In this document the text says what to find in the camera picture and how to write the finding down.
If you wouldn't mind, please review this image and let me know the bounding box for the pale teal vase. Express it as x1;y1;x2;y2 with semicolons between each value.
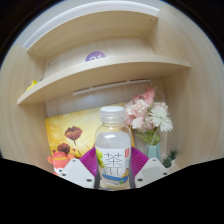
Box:
144;142;163;163

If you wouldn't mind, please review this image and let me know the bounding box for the pink and white flower bouquet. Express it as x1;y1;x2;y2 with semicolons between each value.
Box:
123;87;174;147

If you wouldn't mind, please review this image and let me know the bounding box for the small potted succulent plant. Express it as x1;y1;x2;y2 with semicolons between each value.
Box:
162;155;173;169
168;149;179;164

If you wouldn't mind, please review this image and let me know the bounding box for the round purple sticker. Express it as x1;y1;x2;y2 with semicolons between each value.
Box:
85;50;107;63

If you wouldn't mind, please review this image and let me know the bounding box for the yellow poppy flower painting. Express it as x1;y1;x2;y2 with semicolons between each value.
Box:
44;102;136;164

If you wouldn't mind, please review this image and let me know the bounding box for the clear plastic drink bottle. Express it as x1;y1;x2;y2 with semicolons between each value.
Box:
94;105;133;187

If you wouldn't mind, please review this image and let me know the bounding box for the white light bar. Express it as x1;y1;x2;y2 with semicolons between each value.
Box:
72;78;152;97

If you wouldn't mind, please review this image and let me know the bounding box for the red plush toy figure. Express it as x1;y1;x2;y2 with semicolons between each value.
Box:
47;150;76;176

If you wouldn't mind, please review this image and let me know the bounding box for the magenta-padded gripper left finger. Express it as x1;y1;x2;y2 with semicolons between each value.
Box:
54;146;100;190

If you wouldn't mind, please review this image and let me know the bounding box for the yellow item on shelf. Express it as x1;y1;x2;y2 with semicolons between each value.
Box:
26;79;38;92

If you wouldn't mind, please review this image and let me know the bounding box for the light wood shelf board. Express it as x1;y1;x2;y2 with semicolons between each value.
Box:
17;54;191;106
22;0;160;60

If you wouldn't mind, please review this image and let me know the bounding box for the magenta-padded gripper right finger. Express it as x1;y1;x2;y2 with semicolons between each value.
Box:
128;146;171;190

